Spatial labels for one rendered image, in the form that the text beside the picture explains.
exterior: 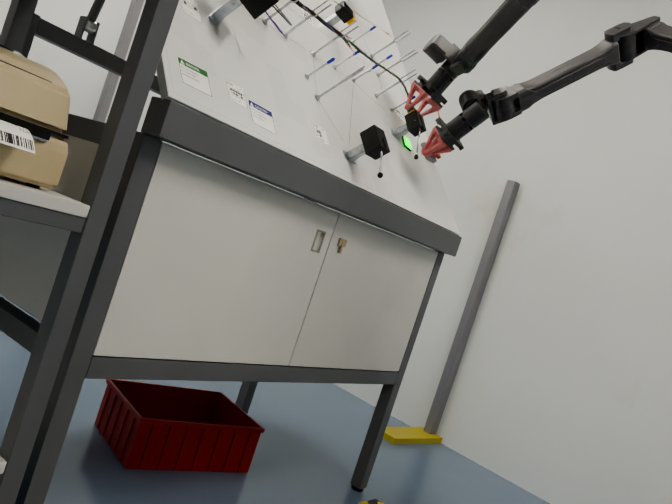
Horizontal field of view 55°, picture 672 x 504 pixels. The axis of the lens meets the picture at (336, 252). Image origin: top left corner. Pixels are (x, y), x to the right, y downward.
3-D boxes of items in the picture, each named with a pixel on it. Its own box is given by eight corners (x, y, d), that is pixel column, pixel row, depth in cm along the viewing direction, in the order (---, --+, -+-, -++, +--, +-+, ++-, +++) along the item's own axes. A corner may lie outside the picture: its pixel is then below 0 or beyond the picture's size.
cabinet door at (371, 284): (400, 372, 201) (440, 252, 200) (291, 367, 157) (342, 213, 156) (393, 369, 202) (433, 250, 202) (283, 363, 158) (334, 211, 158)
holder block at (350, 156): (352, 187, 151) (387, 168, 147) (340, 143, 156) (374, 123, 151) (363, 192, 155) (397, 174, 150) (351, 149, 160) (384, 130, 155)
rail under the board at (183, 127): (455, 257, 202) (462, 237, 201) (158, 136, 107) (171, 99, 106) (440, 252, 205) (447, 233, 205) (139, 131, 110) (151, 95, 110)
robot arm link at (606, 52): (636, 24, 170) (639, 62, 177) (622, 19, 175) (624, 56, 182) (495, 95, 167) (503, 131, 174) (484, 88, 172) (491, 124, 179)
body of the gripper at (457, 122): (433, 120, 176) (455, 103, 173) (450, 137, 184) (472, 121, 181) (441, 136, 173) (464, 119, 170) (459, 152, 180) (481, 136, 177)
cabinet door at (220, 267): (288, 366, 157) (340, 212, 156) (93, 356, 113) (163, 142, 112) (283, 363, 158) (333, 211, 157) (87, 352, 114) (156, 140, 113)
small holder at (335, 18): (312, 1, 179) (333, -14, 175) (332, 23, 185) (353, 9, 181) (313, 10, 176) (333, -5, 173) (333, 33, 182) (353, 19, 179)
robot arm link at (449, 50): (467, 71, 176) (483, 49, 178) (437, 41, 173) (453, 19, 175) (444, 85, 187) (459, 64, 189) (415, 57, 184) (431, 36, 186)
